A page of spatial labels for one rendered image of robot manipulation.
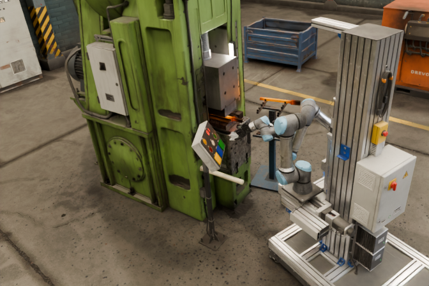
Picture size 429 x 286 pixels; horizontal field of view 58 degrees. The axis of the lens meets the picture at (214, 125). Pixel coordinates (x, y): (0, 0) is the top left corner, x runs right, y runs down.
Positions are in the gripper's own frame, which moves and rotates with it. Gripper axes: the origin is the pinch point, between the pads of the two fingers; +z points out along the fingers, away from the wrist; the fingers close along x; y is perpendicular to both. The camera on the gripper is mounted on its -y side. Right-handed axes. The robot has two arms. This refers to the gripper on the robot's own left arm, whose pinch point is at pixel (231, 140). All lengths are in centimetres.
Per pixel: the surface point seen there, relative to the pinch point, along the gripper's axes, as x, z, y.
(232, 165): -31, 29, -40
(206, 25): -44, -23, 82
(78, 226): 4, 193, -11
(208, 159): 26.9, 13.6, 6.1
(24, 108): -251, 385, 100
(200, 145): 27.0, 11.5, 20.2
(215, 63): -41, -11, 52
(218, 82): -31, -8, 39
